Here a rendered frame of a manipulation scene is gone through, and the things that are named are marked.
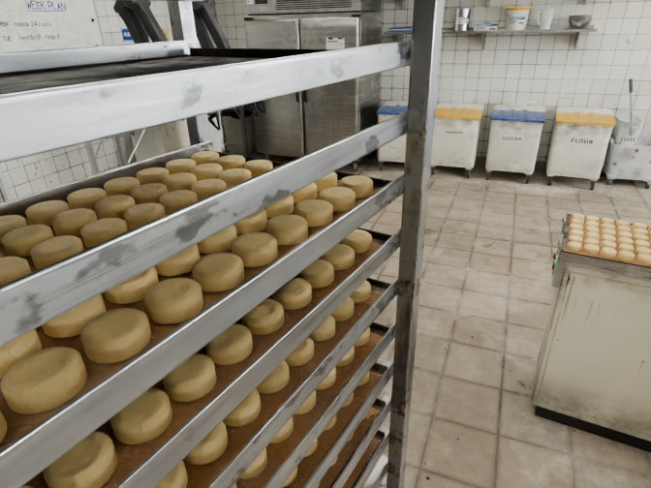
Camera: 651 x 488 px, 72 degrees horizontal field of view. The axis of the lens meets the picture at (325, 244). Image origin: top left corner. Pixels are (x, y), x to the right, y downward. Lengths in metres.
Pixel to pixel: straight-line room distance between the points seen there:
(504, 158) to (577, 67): 1.26
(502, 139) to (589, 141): 0.84
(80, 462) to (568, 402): 2.15
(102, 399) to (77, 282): 0.09
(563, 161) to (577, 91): 0.90
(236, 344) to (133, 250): 0.21
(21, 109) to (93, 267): 0.09
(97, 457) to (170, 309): 0.12
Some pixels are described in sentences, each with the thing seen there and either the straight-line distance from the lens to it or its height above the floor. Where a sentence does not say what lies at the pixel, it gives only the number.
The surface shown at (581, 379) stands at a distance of 2.29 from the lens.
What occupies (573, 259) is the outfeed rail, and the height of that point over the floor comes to 0.86.
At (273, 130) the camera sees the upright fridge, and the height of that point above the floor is 0.48.
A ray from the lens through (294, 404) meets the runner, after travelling 0.56.
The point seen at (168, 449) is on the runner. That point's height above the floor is 1.42.
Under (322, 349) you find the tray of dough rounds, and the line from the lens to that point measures 0.64.
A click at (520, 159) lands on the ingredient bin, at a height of 0.28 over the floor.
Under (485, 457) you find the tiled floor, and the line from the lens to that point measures 2.26.
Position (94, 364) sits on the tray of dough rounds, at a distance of 0.40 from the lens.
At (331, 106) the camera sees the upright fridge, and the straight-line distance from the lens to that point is 5.44.
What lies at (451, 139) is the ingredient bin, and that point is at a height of 0.45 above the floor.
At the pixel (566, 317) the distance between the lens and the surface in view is 2.11.
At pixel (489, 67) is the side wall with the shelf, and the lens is 5.94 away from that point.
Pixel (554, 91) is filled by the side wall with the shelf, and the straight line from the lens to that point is 5.97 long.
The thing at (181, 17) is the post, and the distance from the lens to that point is 0.89.
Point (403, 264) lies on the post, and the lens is 0.73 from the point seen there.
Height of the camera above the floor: 1.72
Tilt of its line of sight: 27 degrees down
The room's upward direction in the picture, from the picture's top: 2 degrees counter-clockwise
